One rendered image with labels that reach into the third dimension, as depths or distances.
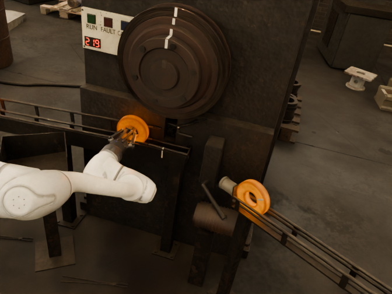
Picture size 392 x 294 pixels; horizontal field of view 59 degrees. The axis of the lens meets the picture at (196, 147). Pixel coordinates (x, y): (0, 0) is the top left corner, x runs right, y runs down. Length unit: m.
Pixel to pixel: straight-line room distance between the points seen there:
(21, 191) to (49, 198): 0.07
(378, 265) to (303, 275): 0.52
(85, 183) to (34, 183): 0.30
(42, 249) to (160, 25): 1.39
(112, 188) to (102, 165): 0.20
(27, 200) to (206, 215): 0.95
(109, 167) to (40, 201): 0.58
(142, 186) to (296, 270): 1.20
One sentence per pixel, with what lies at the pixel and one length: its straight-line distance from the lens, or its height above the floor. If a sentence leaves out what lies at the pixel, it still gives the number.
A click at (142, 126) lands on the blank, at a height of 0.79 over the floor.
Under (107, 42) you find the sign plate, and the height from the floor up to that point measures 1.11.
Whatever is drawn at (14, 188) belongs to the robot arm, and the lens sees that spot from 0.86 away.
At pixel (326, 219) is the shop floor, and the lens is 2.65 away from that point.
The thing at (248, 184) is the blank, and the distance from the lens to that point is 1.45.
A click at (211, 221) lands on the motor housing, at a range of 1.63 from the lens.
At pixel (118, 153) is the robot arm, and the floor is 0.78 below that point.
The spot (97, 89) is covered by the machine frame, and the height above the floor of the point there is 0.87.
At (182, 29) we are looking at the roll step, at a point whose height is 1.28.
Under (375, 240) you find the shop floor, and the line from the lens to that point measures 2.70.
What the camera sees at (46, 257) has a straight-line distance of 2.14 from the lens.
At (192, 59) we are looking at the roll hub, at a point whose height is 1.20.
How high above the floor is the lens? 1.65
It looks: 34 degrees down
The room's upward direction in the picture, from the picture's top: 9 degrees clockwise
